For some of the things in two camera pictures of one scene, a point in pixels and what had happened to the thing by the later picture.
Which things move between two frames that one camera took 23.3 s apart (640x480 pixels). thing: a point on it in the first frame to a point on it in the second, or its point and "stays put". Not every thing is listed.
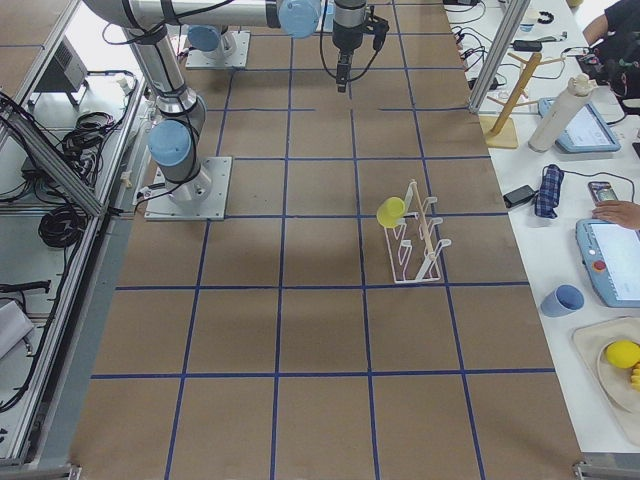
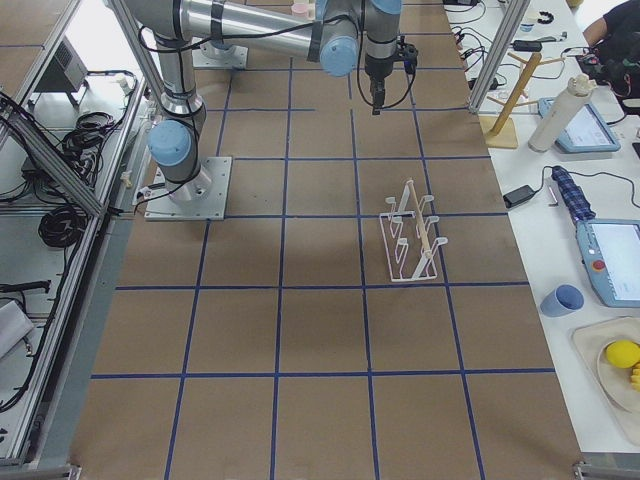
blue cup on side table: (564, 299) stays put
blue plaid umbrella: (548, 196) to (573, 196)
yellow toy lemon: (623, 354) stays put
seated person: (613, 59) stays put
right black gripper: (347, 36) to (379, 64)
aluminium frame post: (500, 52) stays put
